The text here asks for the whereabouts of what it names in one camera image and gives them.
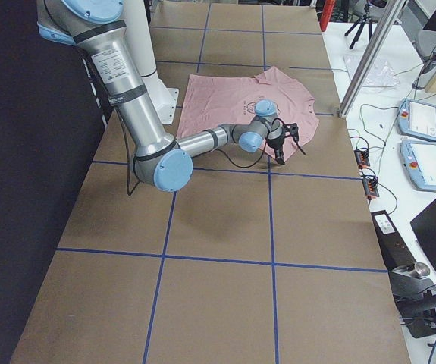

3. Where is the teach pendant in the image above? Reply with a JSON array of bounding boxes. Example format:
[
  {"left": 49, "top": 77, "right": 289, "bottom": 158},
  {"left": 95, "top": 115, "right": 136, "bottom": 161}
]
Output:
[
  {"left": 400, "top": 140, "right": 436, "bottom": 192},
  {"left": 397, "top": 98, "right": 436, "bottom": 142}
]

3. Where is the black power box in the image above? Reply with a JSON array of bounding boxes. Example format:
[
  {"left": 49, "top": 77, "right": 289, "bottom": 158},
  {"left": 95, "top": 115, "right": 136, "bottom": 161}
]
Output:
[{"left": 371, "top": 210, "right": 416, "bottom": 271}]

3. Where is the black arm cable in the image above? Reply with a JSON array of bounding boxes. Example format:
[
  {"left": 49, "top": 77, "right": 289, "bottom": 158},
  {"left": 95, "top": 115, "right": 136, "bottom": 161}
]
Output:
[{"left": 125, "top": 109, "right": 308, "bottom": 197}]

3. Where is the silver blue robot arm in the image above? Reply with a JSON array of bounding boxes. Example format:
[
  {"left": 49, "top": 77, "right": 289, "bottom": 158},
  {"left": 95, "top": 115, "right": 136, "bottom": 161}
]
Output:
[{"left": 36, "top": 1, "right": 299, "bottom": 193}]

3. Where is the lower teach pendant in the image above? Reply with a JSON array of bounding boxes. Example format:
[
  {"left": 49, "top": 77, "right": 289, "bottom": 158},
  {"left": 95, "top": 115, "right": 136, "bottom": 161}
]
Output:
[{"left": 400, "top": 140, "right": 436, "bottom": 192}]

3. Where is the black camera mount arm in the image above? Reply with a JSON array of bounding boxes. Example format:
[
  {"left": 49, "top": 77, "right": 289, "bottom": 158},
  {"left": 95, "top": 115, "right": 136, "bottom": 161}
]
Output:
[{"left": 388, "top": 262, "right": 436, "bottom": 339}]

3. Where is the orange connector block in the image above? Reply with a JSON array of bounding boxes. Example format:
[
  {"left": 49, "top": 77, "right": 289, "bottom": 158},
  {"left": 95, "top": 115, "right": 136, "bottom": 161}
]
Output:
[
  {"left": 354, "top": 149, "right": 370, "bottom": 169},
  {"left": 362, "top": 175, "right": 379, "bottom": 201}
]

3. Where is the aluminium frame post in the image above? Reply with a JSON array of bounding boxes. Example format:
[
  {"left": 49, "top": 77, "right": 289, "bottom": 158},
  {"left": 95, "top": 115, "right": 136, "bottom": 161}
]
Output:
[{"left": 337, "top": 0, "right": 404, "bottom": 118}]

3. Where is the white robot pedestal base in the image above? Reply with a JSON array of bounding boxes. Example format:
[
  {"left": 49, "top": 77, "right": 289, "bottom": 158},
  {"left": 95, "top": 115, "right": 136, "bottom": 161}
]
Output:
[{"left": 122, "top": 0, "right": 179, "bottom": 124}]

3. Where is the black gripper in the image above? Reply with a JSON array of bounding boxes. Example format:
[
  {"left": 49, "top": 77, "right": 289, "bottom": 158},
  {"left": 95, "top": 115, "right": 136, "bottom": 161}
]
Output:
[{"left": 267, "top": 121, "right": 300, "bottom": 165}]

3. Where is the clear plastic bag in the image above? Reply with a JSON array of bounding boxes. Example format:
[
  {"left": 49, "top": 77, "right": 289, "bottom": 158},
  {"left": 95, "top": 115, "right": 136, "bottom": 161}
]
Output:
[{"left": 343, "top": 54, "right": 400, "bottom": 88}]

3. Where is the black camera tripod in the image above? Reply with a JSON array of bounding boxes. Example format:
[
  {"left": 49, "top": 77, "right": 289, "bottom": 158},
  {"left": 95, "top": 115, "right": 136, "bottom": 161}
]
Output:
[{"left": 344, "top": 1, "right": 373, "bottom": 49}]

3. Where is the pink Snoopy t-shirt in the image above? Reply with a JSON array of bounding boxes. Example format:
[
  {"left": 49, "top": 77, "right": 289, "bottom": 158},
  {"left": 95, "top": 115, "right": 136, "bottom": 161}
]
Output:
[{"left": 177, "top": 67, "right": 319, "bottom": 157}]

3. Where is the lower orange connector block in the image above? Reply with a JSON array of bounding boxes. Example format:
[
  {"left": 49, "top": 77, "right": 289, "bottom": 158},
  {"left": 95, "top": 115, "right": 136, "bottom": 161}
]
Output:
[{"left": 362, "top": 175, "right": 379, "bottom": 201}]

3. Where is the upper teach pendant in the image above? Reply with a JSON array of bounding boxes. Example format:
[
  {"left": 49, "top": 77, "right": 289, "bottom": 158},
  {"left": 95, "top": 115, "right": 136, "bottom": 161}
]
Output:
[{"left": 397, "top": 98, "right": 436, "bottom": 142}]

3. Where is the red fire extinguisher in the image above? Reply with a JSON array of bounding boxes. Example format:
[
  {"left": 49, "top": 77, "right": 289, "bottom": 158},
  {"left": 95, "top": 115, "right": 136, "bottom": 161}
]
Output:
[{"left": 319, "top": 0, "right": 336, "bottom": 32}]

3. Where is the upper orange connector block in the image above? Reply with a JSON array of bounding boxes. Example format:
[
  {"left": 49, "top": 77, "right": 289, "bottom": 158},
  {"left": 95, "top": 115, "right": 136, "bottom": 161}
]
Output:
[{"left": 354, "top": 149, "right": 370, "bottom": 169}]

